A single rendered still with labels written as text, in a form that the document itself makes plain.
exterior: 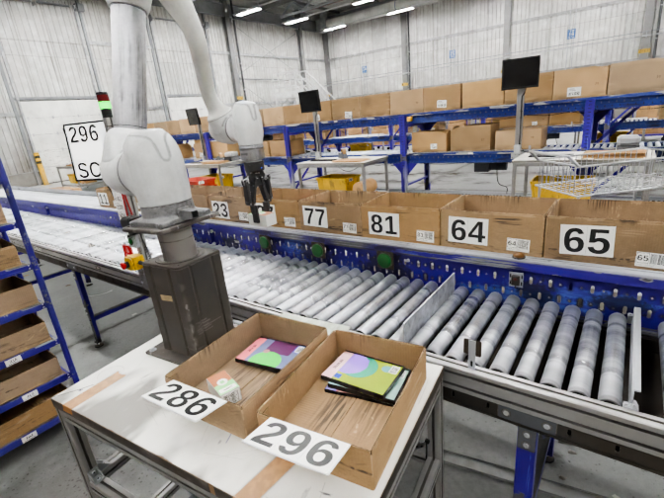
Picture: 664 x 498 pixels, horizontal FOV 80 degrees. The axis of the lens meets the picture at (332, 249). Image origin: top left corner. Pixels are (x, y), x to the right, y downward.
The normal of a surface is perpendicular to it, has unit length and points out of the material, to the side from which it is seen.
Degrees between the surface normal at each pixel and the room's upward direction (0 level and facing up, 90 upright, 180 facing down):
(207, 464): 0
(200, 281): 90
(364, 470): 90
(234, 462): 0
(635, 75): 90
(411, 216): 90
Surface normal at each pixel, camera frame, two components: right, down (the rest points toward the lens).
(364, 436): -0.07, -0.94
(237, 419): -0.50, 0.33
